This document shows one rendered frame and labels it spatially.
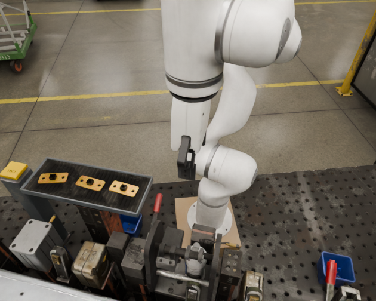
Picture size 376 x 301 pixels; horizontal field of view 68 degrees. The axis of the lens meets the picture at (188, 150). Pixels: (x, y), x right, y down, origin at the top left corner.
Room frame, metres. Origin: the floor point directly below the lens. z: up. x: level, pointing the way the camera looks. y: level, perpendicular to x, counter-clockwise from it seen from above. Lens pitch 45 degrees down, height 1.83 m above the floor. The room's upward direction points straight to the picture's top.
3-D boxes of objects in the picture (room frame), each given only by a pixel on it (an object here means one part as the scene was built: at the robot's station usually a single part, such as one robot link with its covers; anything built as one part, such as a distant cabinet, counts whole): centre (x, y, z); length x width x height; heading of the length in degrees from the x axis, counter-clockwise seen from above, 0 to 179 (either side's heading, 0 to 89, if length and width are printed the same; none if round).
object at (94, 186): (0.53, 0.30, 1.17); 0.08 x 0.04 x 0.01; 72
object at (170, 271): (0.33, 0.01, 0.94); 0.18 x 0.13 x 0.49; 77
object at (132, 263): (0.35, 0.14, 0.89); 0.13 x 0.11 x 0.38; 167
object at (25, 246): (0.39, 0.44, 0.90); 0.13 x 0.10 x 0.41; 167
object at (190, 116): (0.37, -0.01, 1.55); 0.10 x 0.07 x 0.11; 167
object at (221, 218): (0.63, -0.09, 0.88); 0.19 x 0.19 x 0.18
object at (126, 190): (0.51, 0.19, 1.17); 0.08 x 0.04 x 0.01; 72
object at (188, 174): (0.31, 0.00, 1.47); 0.03 x 0.03 x 0.07; 77
